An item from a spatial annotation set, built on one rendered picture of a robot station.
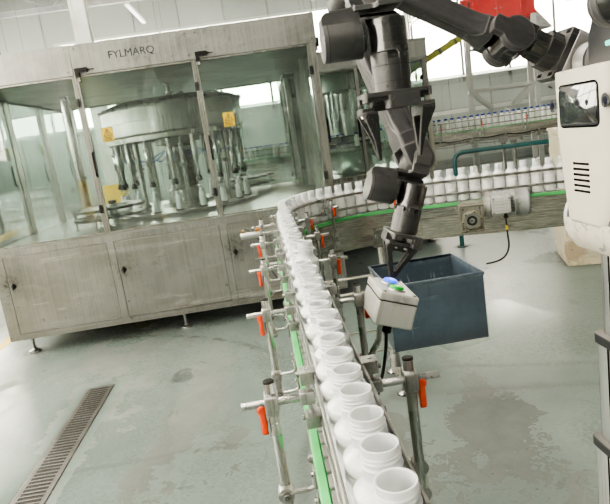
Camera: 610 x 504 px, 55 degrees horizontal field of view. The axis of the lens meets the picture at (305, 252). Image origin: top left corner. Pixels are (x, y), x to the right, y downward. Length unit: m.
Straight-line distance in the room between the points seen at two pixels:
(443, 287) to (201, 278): 3.25
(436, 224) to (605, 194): 1.97
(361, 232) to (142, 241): 2.29
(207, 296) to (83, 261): 1.03
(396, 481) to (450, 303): 1.42
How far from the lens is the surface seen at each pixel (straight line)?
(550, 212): 3.17
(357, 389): 0.69
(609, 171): 1.23
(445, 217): 3.14
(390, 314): 1.19
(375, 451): 0.59
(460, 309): 1.94
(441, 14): 1.41
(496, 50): 1.45
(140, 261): 4.94
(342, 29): 0.90
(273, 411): 0.87
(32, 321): 5.30
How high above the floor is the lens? 1.45
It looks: 11 degrees down
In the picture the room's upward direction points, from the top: 8 degrees counter-clockwise
